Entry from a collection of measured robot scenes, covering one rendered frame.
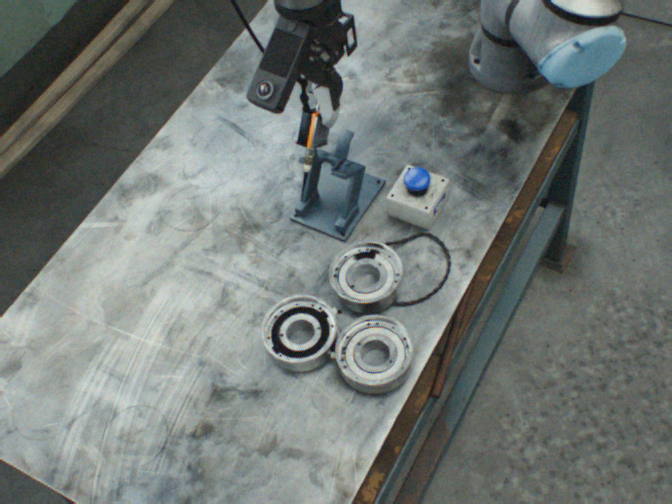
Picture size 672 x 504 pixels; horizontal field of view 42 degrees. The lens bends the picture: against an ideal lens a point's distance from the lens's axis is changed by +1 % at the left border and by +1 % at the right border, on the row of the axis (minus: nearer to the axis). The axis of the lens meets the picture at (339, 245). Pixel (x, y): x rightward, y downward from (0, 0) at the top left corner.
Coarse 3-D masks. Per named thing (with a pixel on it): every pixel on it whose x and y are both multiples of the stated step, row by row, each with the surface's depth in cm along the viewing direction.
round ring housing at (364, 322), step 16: (368, 320) 119; (384, 320) 118; (352, 336) 118; (368, 336) 117; (384, 336) 117; (400, 336) 117; (336, 352) 115; (368, 368) 115; (384, 368) 114; (400, 368) 114; (352, 384) 114; (368, 384) 112; (384, 384) 112
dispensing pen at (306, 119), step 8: (304, 112) 117; (312, 112) 117; (304, 120) 117; (304, 128) 117; (304, 136) 118; (304, 144) 118; (312, 152) 120; (304, 160) 121; (312, 160) 121; (304, 168) 121; (304, 176) 122; (304, 184) 122
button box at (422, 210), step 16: (400, 176) 131; (432, 176) 130; (400, 192) 129; (416, 192) 128; (432, 192) 128; (448, 192) 132; (400, 208) 129; (416, 208) 127; (432, 208) 127; (416, 224) 130; (432, 224) 130
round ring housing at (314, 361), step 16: (288, 304) 122; (304, 304) 122; (320, 304) 121; (272, 320) 121; (288, 320) 120; (304, 320) 120; (336, 320) 118; (288, 336) 121; (336, 336) 117; (272, 352) 116; (320, 352) 116; (288, 368) 117; (304, 368) 117
